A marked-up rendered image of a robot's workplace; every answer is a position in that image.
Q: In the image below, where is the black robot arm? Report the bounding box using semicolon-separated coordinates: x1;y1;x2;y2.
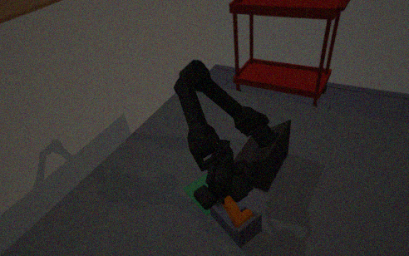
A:
174;60;279;203

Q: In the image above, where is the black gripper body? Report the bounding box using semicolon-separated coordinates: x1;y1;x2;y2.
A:
194;160;255;210

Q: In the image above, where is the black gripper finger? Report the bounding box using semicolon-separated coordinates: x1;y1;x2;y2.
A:
217;196;226;205

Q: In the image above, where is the orange l-shaped part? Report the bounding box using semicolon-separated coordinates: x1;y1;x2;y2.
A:
223;195;254;227

